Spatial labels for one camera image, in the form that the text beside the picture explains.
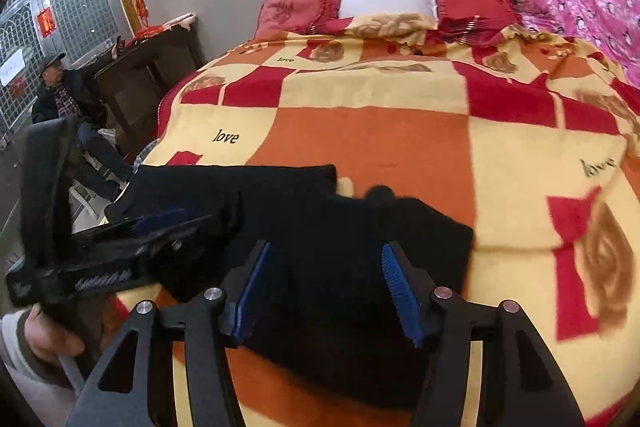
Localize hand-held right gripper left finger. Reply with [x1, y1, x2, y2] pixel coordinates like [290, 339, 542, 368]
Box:
[65, 239, 273, 427]

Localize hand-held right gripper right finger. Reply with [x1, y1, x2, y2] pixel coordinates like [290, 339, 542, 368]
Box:
[381, 241, 586, 427]

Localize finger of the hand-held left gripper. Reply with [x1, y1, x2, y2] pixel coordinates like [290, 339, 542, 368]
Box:
[125, 214, 215, 260]
[72, 206, 192, 240]

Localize black pants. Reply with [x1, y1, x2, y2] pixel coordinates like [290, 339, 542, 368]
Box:
[104, 164, 475, 413]

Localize person's left forearm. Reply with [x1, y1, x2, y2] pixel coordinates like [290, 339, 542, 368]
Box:
[0, 309, 86, 427]

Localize person's left hand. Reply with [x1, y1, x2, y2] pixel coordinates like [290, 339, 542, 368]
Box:
[27, 304, 86, 363]

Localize white chair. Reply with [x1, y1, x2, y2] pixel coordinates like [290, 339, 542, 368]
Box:
[67, 152, 121, 220]

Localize dark wooden cabinet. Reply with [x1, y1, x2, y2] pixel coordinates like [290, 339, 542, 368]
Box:
[92, 27, 206, 152]

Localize white paper sheet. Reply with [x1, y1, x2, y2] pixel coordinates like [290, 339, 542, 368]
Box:
[0, 49, 25, 85]

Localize red orange checked blanket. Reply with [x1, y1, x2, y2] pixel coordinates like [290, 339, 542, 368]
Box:
[102, 14, 640, 427]

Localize red paper bundle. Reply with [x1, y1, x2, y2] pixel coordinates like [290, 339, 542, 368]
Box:
[127, 24, 176, 48]

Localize red paper door decoration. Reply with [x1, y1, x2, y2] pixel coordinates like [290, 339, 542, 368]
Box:
[37, 9, 56, 38]

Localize metal grille door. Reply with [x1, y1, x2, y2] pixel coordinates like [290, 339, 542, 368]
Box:
[0, 0, 131, 142]

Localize red heart-shaped ruffled cushion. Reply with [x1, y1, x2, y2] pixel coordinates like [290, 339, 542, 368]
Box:
[434, 0, 523, 42]
[254, 0, 343, 40]

